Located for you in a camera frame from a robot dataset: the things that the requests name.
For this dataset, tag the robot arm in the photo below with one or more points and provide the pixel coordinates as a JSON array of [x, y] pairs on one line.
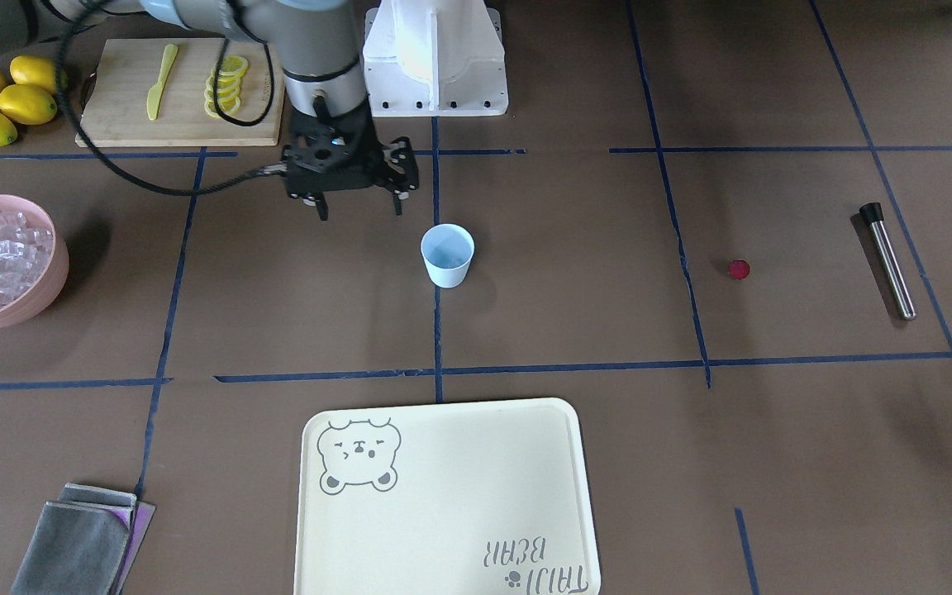
[[315, 41]]

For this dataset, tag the pink bowl of ice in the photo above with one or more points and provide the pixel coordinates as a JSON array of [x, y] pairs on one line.
[[34, 260]]

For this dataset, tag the yellow lemon middle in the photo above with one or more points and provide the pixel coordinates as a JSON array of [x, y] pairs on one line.
[[27, 104]]

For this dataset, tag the steel muddler black tip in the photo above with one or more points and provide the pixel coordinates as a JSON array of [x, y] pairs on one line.
[[873, 217]]

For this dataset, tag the yellow plastic knife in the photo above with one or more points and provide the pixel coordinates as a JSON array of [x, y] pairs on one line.
[[156, 90]]

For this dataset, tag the wooden cutting board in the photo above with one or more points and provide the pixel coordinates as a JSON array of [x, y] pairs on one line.
[[116, 114]]

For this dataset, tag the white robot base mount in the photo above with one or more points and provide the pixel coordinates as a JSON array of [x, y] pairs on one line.
[[435, 59]]

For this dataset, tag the light blue plastic cup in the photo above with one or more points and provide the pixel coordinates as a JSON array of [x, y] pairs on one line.
[[447, 251]]

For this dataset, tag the lemon slice bottom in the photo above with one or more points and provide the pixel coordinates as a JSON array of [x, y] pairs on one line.
[[215, 109]]

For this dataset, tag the cream bear serving tray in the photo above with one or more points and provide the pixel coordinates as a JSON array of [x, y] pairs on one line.
[[455, 498]]

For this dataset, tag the lemon slice top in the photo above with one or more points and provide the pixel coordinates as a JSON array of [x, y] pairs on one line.
[[232, 67]]

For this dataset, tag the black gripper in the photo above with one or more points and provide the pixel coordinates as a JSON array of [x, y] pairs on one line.
[[401, 163]]

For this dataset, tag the grey folded cloth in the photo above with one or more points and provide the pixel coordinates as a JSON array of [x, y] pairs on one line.
[[85, 542]]

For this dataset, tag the lemon slice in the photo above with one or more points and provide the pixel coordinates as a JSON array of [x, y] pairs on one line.
[[221, 95], [215, 109], [215, 83], [232, 67]]

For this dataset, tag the red strawberry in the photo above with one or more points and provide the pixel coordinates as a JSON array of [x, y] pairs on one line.
[[738, 269]]

